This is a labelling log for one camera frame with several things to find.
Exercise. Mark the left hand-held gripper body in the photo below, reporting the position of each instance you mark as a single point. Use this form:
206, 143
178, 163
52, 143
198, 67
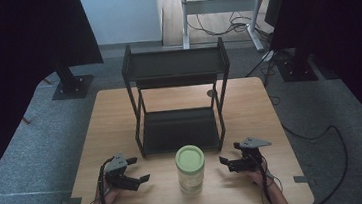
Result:
117, 172

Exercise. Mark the white-legged desk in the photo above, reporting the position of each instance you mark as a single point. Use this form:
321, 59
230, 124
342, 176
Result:
216, 5

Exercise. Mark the black metal stand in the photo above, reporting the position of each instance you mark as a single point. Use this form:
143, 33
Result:
296, 69
72, 85

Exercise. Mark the black two-tier metal rack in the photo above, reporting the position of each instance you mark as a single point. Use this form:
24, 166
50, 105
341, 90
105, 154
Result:
173, 64

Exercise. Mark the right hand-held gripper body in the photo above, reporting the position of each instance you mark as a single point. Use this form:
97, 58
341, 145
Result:
248, 158

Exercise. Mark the glass jar with green lid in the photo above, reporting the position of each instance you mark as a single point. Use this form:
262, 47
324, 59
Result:
190, 169

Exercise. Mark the person's left hand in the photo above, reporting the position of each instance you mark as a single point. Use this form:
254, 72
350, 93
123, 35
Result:
109, 193

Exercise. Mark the grey table bracket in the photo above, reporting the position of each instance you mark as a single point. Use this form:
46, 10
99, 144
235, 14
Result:
302, 179
71, 202

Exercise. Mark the white power strip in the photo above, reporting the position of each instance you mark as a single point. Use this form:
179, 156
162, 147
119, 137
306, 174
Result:
268, 55

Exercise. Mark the grey round table grommet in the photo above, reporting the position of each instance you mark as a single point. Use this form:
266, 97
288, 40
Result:
211, 93

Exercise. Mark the person's right hand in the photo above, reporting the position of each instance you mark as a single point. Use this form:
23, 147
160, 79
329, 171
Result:
259, 176

